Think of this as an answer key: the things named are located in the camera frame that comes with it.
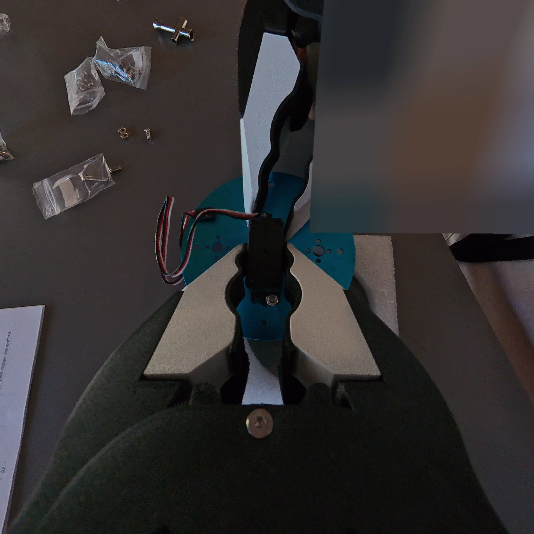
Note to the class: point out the assembly instruction booklet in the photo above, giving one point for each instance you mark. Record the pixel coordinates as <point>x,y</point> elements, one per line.
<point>21,375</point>

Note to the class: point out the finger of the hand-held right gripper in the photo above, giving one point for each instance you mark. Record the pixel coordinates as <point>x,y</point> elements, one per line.
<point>301,221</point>
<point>263,104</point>

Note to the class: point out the person's white shirt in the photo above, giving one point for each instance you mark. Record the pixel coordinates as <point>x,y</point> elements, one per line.
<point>521,275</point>

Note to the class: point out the small clear bag of screws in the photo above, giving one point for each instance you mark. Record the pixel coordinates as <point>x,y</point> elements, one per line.
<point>5,150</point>
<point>121,62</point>
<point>71,187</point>
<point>83,87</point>

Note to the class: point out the crumpled empty clear plastic bag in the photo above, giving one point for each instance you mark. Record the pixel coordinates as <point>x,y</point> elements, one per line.
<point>4,25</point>

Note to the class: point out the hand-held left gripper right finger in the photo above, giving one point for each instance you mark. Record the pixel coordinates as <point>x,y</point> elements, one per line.
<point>333,333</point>

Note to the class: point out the dark grey desk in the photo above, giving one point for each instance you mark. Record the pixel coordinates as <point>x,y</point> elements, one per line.
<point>83,258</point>

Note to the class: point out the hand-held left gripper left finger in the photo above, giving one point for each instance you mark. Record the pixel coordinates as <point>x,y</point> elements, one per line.
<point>192,333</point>

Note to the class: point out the metal cross socket wrench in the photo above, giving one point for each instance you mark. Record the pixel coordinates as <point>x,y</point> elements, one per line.
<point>180,31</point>

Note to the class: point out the white foam sheet with hole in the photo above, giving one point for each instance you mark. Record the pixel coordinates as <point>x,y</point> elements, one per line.
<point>375,271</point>

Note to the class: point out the blue round metal plate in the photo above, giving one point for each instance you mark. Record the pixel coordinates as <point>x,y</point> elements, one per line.
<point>217,194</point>

